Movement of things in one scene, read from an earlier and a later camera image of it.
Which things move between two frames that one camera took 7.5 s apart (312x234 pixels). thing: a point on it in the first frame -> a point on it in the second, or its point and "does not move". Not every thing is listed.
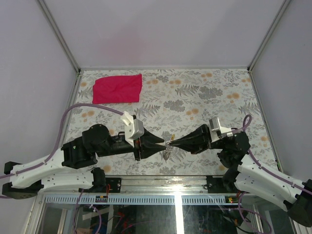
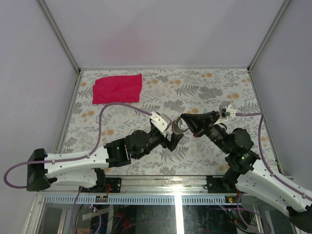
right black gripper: [196, 141] -> [198, 123]
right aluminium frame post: [284, 4] does not move
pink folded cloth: [118, 88] does not move
